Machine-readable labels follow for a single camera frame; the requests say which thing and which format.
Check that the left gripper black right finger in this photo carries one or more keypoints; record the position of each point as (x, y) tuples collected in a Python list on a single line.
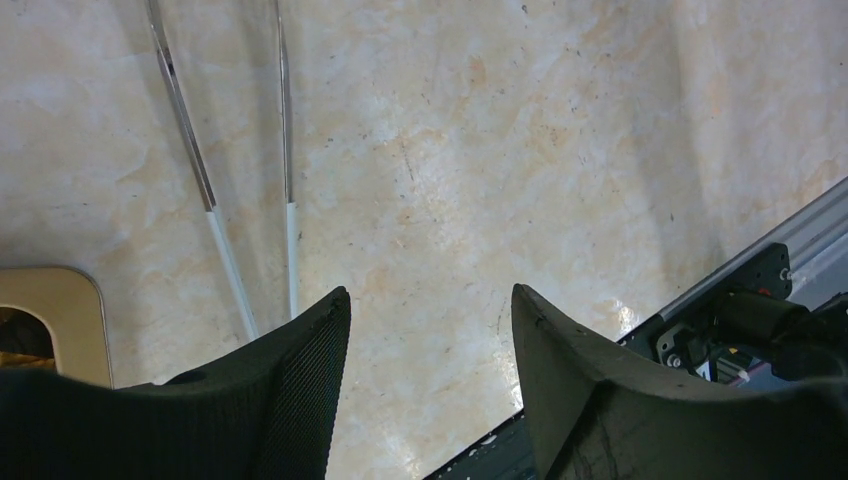
[(596, 410)]

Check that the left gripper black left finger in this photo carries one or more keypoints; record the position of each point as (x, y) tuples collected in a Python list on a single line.
[(264, 411)]

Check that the metal tongs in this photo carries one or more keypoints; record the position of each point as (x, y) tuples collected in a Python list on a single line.
[(211, 208)]

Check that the gold chocolate box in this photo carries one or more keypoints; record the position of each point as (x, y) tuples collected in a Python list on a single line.
[(69, 303)]

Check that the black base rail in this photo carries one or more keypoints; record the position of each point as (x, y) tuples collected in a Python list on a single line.
[(742, 332)]

